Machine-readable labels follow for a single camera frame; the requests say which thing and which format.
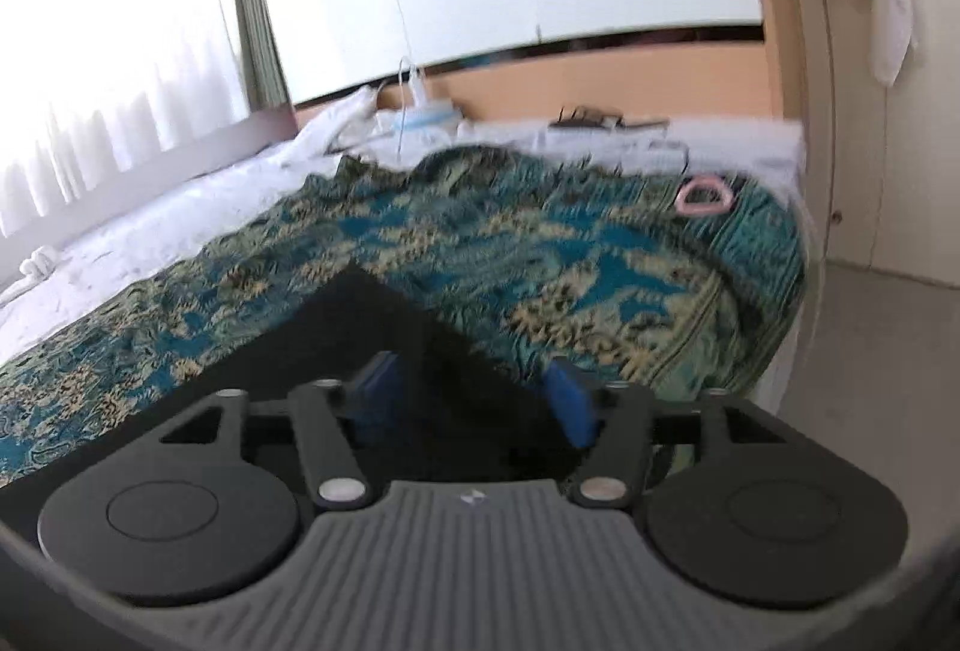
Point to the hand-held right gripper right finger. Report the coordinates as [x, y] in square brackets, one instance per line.
[568, 407]

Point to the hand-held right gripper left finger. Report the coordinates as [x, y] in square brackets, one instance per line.
[377, 390]

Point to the black pants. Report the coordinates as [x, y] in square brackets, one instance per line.
[390, 336]

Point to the teal paisley blanket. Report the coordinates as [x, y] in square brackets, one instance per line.
[540, 246]

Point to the white bedsheet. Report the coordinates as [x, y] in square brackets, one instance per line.
[180, 212]

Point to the crumpled white cloth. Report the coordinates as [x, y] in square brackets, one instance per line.
[337, 122]

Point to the dark flat object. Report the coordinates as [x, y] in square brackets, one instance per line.
[589, 116]

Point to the grey window ledge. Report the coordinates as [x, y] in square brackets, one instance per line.
[150, 171]

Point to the rolled white cloth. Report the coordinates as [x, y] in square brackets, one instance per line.
[37, 262]

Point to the beige door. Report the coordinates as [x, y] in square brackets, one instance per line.
[885, 156]

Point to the white sheer curtain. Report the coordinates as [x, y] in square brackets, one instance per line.
[105, 21]

